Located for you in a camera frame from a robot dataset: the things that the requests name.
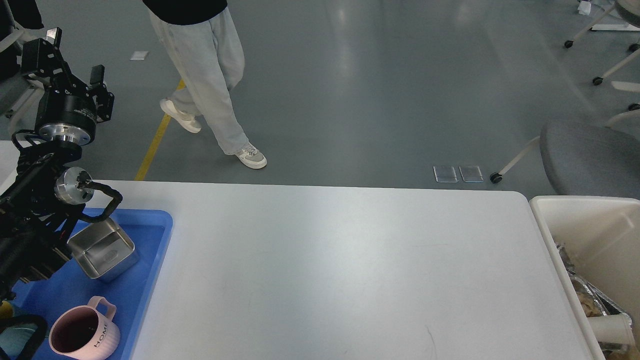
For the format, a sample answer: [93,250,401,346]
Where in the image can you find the pink mug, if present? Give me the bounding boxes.
[48,296,121,360]

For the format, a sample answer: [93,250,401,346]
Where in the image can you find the brown paper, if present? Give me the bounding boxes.
[576,291,609,318]

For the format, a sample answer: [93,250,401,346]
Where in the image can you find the white bin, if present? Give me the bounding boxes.
[530,195,640,360]

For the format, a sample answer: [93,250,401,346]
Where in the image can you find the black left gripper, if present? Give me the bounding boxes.
[20,27,115,146]

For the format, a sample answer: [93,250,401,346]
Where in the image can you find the aluminium foil tray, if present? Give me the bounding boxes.
[555,243,630,316]

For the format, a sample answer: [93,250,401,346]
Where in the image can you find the teal mug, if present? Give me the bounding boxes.
[0,301,37,359]

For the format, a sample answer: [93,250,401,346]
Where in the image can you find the grey office chair right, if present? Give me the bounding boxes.
[489,120,640,199]

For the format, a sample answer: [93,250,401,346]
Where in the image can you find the stainless steel tray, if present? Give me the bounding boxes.
[67,218,140,283]

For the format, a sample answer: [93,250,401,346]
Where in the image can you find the white side table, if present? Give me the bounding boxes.
[0,140,19,194]

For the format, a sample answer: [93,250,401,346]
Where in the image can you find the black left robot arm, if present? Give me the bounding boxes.
[0,27,123,303]

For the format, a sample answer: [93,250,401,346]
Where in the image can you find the person legs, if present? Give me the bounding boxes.
[143,0,268,170]

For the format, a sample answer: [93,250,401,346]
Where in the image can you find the white paper cup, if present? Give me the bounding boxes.
[587,313,636,346]

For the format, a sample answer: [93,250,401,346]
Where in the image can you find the white chair base top right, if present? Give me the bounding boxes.
[564,0,640,112]

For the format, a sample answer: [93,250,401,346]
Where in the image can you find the blue plastic tray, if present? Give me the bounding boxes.
[13,208,173,360]

